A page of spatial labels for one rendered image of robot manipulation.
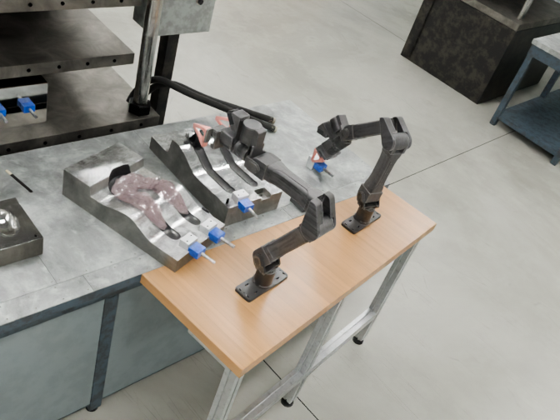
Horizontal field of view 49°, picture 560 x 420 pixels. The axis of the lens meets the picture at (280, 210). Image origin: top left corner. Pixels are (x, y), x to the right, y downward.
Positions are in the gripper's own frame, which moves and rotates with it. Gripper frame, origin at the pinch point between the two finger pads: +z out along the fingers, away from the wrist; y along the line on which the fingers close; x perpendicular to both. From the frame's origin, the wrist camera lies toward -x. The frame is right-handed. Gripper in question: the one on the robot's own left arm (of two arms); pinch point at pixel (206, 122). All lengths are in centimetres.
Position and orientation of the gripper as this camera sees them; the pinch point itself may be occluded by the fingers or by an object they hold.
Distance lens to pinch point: 199.2
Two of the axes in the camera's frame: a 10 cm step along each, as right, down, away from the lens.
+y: -6.4, 3.3, -6.9
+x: -2.5, 7.6, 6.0
